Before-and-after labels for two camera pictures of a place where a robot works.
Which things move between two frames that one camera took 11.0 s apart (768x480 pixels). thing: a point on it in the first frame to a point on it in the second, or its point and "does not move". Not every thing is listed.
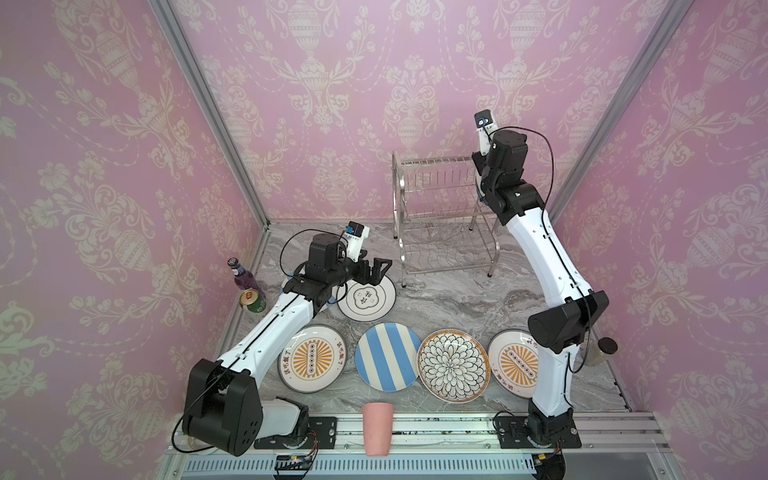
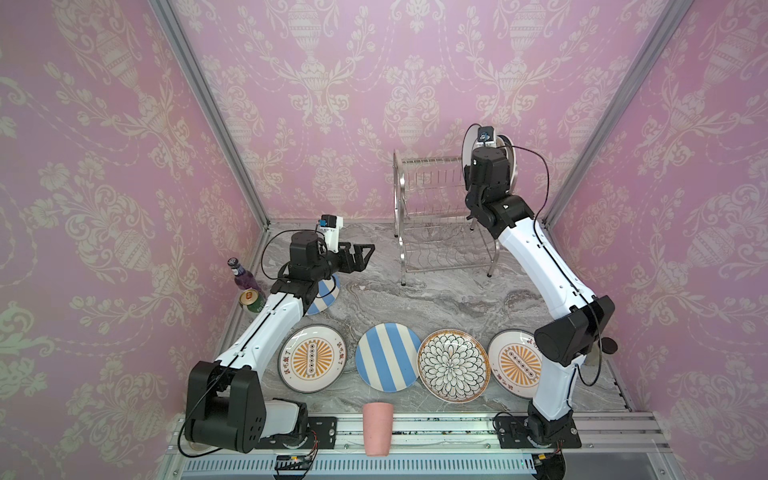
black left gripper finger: x=362 y=272 to x=346 y=261
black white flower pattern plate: x=453 y=366 does not move
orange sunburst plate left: x=312 y=359 does not move
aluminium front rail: x=614 y=446 does not move
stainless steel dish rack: x=439 y=217 does not move
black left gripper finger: x=377 y=267 to x=362 y=252
